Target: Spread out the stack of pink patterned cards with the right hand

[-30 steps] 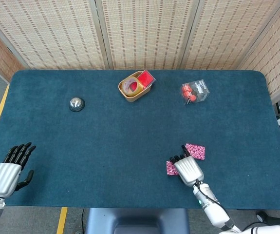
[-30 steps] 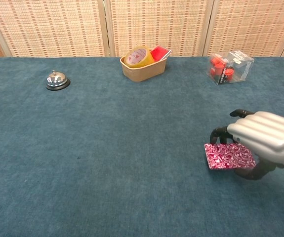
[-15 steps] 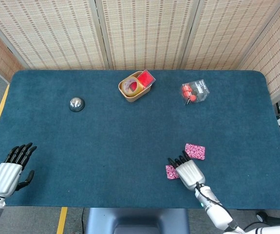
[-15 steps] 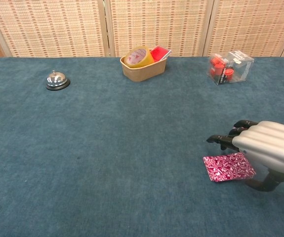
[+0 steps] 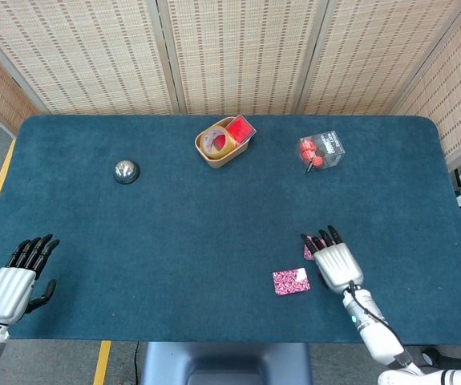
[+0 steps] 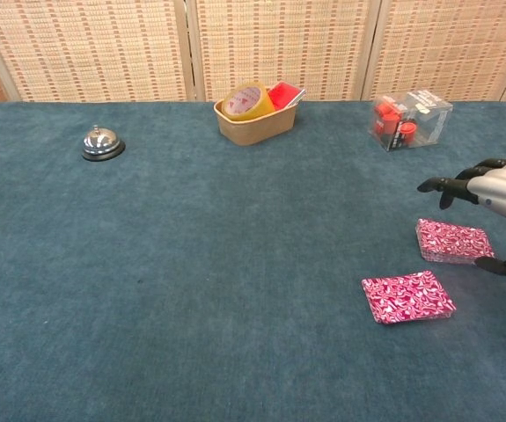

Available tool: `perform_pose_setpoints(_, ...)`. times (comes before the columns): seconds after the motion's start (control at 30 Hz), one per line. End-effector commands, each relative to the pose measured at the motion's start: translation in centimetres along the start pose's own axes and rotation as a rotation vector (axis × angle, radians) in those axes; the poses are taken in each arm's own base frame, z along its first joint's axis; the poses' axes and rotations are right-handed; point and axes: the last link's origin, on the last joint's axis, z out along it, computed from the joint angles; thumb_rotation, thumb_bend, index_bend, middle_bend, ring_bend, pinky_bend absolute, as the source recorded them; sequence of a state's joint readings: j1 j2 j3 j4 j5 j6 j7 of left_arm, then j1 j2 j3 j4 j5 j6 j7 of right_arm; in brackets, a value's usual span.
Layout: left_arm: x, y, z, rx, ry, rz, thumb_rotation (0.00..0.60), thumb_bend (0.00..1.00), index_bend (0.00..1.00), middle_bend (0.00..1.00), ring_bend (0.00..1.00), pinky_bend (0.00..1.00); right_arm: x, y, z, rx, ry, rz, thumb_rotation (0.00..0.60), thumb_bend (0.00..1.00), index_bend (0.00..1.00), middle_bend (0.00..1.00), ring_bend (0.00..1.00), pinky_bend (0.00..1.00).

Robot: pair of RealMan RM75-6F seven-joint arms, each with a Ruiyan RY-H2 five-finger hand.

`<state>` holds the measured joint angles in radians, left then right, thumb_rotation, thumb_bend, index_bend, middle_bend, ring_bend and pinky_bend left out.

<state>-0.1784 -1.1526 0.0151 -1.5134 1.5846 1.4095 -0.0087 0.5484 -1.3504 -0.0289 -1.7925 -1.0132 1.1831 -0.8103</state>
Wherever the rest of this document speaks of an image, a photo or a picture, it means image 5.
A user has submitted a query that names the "red box in clear case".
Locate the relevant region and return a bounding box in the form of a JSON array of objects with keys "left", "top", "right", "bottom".
[{"left": 224, "top": 115, "right": 258, "bottom": 145}]

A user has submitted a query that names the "beige oval tray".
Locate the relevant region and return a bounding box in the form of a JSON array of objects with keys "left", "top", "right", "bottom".
[{"left": 194, "top": 115, "right": 251, "bottom": 169}]

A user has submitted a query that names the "silver call bell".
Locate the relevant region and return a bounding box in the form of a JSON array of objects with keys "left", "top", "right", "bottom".
[{"left": 113, "top": 159, "right": 141, "bottom": 185}]

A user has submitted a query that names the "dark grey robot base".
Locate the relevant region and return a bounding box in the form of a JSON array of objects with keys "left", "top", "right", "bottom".
[{"left": 140, "top": 341, "right": 313, "bottom": 385}]

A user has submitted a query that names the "pink patterned card stack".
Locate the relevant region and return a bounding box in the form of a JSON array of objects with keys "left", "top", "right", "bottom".
[{"left": 303, "top": 235, "right": 328, "bottom": 261}]

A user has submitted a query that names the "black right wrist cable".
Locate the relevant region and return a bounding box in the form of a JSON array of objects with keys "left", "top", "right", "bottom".
[{"left": 348, "top": 280, "right": 414, "bottom": 364}]

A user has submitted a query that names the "clear packing tape roll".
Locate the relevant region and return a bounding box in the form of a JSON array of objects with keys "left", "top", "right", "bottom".
[{"left": 199, "top": 124, "right": 238, "bottom": 156}]

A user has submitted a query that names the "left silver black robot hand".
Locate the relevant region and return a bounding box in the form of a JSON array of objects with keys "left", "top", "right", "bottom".
[{"left": 0, "top": 233, "right": 61, "bottom": 325}]

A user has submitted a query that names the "clear plastic cube box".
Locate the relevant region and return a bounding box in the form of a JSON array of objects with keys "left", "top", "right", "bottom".
[{"left": 296, "top": 129, "right": 346, "bottom": 174}]

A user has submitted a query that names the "black caster wheel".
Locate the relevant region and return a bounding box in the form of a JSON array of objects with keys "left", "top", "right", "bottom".
[{"left": 421, "top": 347, "right": 442, "bottom": 367}]

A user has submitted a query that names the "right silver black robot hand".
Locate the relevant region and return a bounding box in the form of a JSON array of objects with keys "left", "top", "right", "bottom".
[{"left": 301, "top": 225, "right": 365, "bottom": 293}]

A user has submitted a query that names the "blue felt table mat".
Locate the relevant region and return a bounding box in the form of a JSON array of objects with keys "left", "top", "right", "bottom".
[{"left": 0, "top": 115, "right": 461, "bottom": 346}]

